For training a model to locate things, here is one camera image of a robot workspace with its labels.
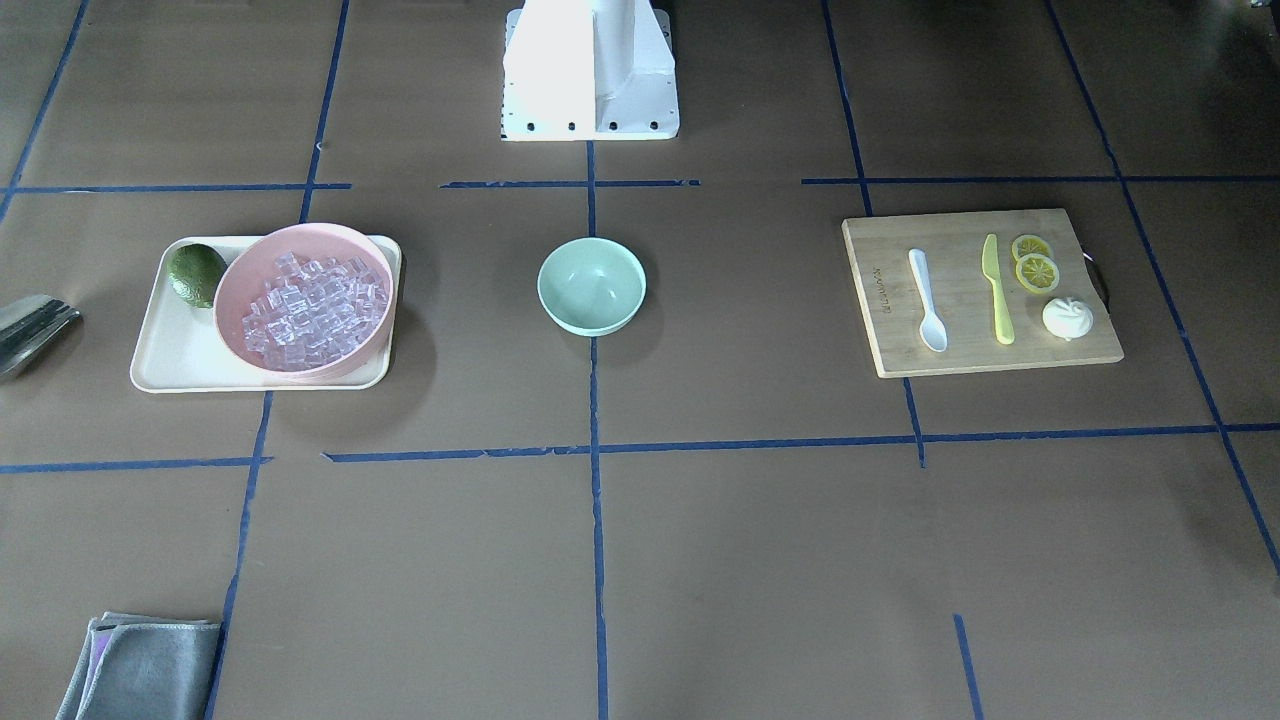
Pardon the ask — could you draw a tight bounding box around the clear ice cubes pile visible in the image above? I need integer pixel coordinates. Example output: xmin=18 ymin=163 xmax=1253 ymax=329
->
xmin=239 ymin=252 xmax=390 ymax=373

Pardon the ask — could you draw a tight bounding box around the pink bowl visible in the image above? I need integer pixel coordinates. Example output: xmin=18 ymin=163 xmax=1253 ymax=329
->
xmin=212 ymin=222 xmax=403 ymax=389

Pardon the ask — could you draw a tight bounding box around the grey folded cloth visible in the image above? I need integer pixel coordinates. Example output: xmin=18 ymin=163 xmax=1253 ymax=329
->
xmin=55 ymin=611 xmax=221 ymax=719

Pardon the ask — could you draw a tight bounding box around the cream rectangular tray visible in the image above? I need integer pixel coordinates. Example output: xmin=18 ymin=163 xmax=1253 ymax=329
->
xmin=131 ymin=234 xmax=396 ymax=395

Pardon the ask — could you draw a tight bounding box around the metal ice scoop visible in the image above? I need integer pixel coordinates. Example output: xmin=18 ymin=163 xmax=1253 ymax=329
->
xmin=1 ymin=293 xmax=82 ymax=383

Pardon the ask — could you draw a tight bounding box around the green avocado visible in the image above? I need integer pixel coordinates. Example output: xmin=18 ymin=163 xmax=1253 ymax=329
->
xmin=165 ymin=243 xmax=228 ymax=309

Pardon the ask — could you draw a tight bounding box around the green ceramic bowl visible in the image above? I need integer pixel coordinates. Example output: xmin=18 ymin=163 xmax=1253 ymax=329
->
xmin=536 ymin=237 xmax=648 ymax=337

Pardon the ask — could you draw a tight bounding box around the upper lemon slice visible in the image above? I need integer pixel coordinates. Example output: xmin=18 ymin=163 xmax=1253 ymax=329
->
xmin=1010 ymin=234 xmax=1055 ymax=264

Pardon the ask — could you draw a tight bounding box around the lemon slice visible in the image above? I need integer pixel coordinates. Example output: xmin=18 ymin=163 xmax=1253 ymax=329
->
xmin=1010 ymin=234 xmax=1055 ymax=264
xmin=1014 ymin=252 xmax=1061 ymax=293

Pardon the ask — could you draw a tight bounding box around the white plastic spoon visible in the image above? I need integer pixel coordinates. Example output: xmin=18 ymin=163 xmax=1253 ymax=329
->
xmin=908 ymin=249 xmax=948 ymax=354

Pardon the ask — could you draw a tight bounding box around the yellow plastic knife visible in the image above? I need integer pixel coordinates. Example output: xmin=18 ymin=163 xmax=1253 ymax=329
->
xmin=980 ymin=233 xmax=1016 ymax=346

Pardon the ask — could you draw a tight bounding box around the lower lemon slice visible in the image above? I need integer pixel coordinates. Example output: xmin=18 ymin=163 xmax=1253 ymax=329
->
xmin=1014 ymin=252 xmax=1061 ymax=293

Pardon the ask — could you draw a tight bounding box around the white steamed bun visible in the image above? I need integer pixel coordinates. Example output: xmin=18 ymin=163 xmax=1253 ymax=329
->
xmin=1041 ymin=297 xmax=1094 ymax=341

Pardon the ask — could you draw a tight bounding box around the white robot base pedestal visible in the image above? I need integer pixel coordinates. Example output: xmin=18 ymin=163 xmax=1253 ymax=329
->
xmin=500 ymin=1 xmax=681 ymax=142

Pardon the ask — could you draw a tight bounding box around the bamboo cutting board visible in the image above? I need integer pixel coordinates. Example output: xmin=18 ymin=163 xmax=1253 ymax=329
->
xmin=842 ymin=209 xmax=1124 ymax=378

